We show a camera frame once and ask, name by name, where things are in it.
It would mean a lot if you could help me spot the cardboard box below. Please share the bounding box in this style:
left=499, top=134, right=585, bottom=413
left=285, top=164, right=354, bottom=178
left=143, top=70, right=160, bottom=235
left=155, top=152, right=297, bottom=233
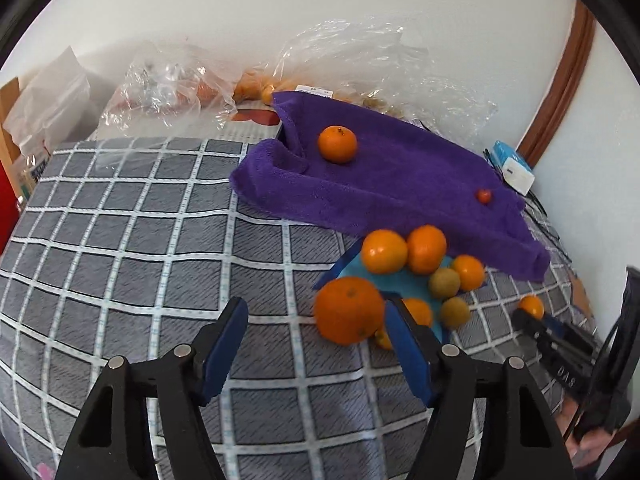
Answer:
left=0, top=76, right=24, bottom=171

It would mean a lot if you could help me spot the person's right hand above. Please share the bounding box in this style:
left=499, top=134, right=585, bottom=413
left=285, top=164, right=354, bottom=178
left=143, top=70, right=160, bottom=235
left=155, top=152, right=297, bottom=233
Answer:
left=560, top=395, right=617, bottom=470

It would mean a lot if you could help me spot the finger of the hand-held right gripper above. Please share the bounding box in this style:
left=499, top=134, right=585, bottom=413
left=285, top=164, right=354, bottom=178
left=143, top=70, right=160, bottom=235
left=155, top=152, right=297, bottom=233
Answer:
left=542, top=316, right=598, bottom=356
left=511, top=308, right=593, bottom=401

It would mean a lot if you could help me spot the red bag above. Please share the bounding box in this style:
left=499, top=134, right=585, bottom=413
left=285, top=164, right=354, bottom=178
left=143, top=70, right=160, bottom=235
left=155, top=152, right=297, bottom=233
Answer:
left=0, top=170, right=27, bottom=257

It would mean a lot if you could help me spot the pile of bagged oranges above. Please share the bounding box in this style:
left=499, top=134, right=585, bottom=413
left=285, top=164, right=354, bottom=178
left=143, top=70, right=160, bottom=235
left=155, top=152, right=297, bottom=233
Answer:
left=234, top=67, right=282, bottom=104

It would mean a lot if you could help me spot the black cable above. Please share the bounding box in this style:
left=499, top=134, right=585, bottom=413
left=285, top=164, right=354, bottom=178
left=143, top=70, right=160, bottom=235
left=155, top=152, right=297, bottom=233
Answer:
left=482, top=147, right=572, bottom=263

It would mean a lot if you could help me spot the white plastic bag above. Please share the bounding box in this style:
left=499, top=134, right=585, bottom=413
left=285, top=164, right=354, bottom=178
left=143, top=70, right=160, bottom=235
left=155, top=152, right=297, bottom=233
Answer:
left=4, top=46, right=92, bottom=157

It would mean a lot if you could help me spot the large orange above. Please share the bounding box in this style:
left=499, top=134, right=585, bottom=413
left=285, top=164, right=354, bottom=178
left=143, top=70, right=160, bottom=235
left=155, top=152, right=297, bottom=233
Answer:
left=314, top=277, right=386, bottom=346

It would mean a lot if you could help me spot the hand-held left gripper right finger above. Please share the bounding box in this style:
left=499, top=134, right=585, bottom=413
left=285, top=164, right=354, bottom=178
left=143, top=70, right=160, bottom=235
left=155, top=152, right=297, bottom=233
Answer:
left=384, top=296, right=574, bottom=480

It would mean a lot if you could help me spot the brown wooden door frame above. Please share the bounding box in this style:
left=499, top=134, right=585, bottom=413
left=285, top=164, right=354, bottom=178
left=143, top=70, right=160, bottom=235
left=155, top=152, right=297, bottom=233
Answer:
left=515, top=0, right=597, bottom=169

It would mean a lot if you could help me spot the purple towel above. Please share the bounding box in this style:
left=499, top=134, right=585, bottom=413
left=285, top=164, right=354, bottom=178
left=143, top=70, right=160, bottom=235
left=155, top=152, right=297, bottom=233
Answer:
left=229, top=91, right=552, bottom=282

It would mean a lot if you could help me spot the blue and white carton box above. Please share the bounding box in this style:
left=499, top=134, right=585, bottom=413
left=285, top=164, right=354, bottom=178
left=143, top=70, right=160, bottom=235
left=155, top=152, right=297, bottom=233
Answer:
left=488, top=140, right=537, bottom=195

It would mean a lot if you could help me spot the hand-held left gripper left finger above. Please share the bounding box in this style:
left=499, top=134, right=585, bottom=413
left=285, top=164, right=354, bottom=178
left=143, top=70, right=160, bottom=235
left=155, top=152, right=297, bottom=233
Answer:
left=54, top=296, right=249, bottom=480

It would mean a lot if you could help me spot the white box with red label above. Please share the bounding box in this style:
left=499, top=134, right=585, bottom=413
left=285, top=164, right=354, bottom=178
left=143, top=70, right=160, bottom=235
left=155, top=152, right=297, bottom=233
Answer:
left=219, top=102, right=287, bottom=143

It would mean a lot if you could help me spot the crumpled clear plastic bag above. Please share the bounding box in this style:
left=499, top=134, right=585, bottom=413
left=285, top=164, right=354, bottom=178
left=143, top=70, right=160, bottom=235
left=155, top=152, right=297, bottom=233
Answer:
left=99, top=41, right=237, bottom=137

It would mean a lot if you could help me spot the grey checked bedsheet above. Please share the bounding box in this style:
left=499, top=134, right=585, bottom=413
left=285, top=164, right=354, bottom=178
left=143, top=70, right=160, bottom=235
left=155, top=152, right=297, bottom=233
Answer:
left=0, top=137, right=601, bottom=480

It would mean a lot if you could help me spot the large clear plastic bag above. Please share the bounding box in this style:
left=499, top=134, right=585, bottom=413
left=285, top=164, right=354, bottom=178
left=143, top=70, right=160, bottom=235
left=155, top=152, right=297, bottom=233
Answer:
left=270, top=16, right=499, bottom=152

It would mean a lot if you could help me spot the brown-green round fruit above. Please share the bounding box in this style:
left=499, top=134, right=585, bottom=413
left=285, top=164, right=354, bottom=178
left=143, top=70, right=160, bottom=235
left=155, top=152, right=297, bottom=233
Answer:
left=439, top=296, right=471, bottom=329
left=428, top=267, right=462, bottom=299

